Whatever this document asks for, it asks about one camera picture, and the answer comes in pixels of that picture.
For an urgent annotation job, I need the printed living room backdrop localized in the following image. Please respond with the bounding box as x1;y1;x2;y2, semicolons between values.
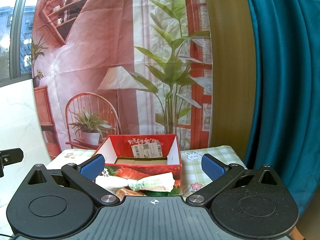
31;0;213;158

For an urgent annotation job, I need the green checkered tablecloth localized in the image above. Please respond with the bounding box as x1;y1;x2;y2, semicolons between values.
46;146;245;198

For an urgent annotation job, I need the teal curtain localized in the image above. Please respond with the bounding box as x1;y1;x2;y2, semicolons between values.
245;0;319;212

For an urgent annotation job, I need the clear bag of bread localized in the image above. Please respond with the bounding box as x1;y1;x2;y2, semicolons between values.
116;188;146;201

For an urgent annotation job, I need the window frame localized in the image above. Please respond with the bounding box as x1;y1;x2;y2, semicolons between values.
1;0;37;87

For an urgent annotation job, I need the green mesh leaf bundle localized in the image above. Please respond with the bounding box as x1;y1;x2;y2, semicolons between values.
142;188;180;197

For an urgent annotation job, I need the red strawberry cardboard box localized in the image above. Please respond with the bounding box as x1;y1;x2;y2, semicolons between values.
95;134;182;180

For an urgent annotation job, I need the white green soft packet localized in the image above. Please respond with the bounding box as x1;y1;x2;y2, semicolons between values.
95;172;175;192

